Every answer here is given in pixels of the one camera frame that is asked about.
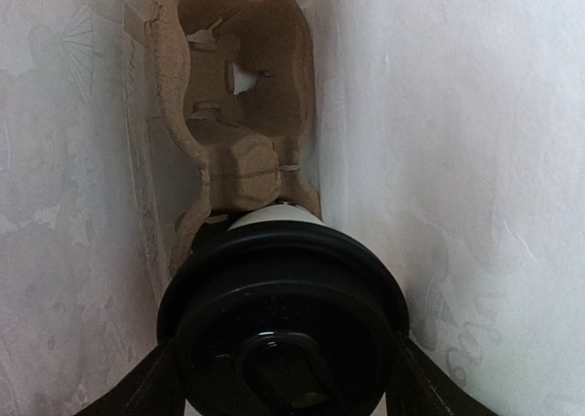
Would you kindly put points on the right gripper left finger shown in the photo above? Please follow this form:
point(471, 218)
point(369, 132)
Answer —
point(152, 388)

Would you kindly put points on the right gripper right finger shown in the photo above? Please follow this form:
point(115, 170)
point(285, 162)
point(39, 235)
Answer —
point(418, 387)

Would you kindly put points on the single white paper cup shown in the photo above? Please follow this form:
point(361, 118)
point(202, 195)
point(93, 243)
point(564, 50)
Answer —
point(274, 215)

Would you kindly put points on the white paper takeout bag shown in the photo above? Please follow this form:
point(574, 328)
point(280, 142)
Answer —
point(449, 140)

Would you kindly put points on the brown cardboard cup carrier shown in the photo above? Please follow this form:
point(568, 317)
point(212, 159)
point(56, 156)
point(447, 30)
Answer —
point(235, 87)

